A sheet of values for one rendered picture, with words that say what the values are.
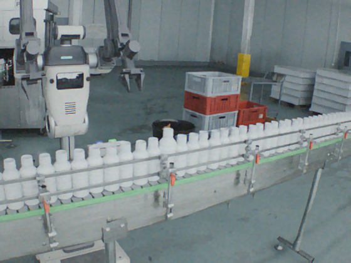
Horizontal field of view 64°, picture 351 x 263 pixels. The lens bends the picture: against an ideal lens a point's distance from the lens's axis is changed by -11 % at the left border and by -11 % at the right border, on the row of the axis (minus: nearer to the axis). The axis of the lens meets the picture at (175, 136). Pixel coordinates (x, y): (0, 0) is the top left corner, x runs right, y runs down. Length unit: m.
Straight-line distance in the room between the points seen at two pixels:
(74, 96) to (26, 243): 0.82
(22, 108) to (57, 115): 3.19
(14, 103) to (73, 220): 3.82
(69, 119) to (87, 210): 0.67
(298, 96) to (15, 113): 6.52
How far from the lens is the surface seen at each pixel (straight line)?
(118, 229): 1.19
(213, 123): 3.73
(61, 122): 1.64
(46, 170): 1.02
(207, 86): 3.54
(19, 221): 1.06
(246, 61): 11.35
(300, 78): 8.24
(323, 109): 7.81
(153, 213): 1.24
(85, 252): 2.01
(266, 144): 1.58
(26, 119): 4.83
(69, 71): 1.59
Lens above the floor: 1.55
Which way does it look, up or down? 18 degrees down
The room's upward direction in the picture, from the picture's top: 5 degrees clockwise
